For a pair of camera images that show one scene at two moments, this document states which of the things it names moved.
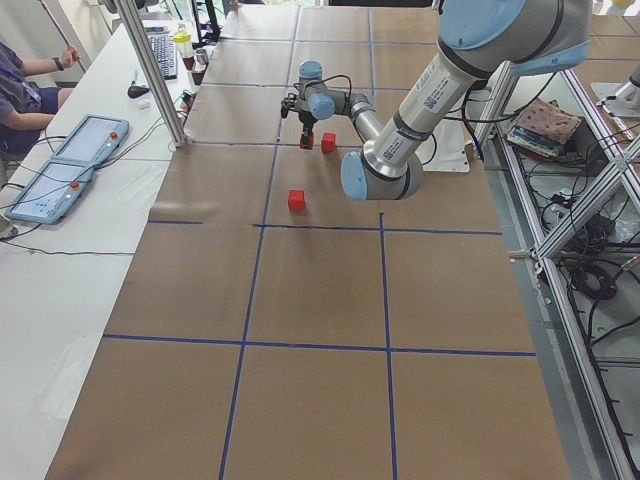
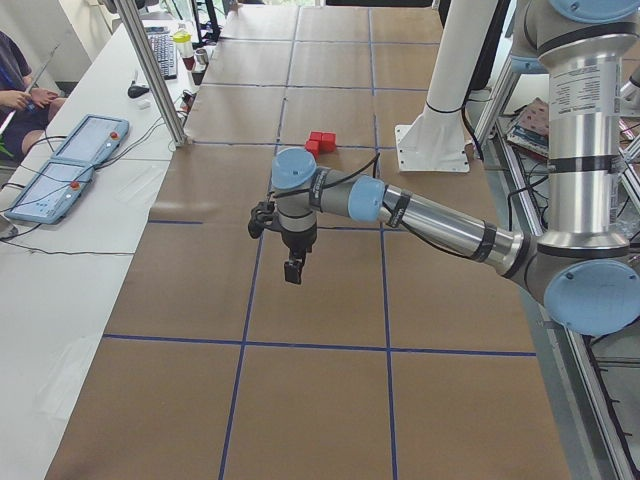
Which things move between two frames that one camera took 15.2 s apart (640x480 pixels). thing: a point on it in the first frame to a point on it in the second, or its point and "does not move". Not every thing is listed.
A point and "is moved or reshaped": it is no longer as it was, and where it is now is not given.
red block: x=328 y=144 does not move
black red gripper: x=288 y=103 to x=262 y=215
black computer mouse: x=136 y=91 does not move
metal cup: x=202 y=58 does not move
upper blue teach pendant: x=94 y=141 does not move
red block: x=296 y=200 is moved or reshaped
